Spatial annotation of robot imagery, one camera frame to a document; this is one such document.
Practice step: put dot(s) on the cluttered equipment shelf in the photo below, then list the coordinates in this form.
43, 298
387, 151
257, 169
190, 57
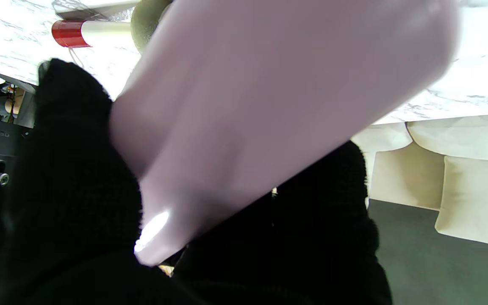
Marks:
2, 110

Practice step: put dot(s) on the cream fabric sofa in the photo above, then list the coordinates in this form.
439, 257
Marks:
439, 169

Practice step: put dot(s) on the pink thermos bottle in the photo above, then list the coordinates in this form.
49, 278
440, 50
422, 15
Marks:
269, 110

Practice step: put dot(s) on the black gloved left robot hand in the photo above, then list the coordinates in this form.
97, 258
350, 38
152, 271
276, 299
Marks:
70, 190

